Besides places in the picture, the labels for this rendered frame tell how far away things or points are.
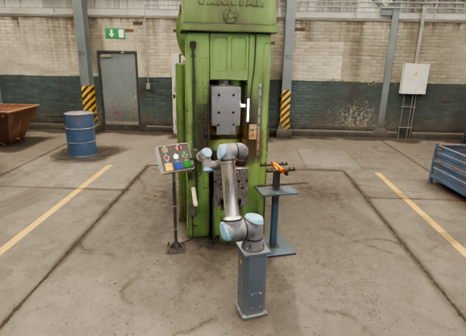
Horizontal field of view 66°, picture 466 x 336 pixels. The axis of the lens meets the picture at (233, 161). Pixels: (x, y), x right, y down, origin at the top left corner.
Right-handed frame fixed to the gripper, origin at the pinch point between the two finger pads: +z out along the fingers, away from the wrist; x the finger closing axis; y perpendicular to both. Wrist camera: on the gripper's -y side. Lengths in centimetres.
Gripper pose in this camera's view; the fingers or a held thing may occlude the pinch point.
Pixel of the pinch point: (191, 160)
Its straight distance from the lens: 355.9
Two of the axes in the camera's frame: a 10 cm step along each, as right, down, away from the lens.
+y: 2.6, 9.5, -1.5
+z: -4.9, 2.7, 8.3
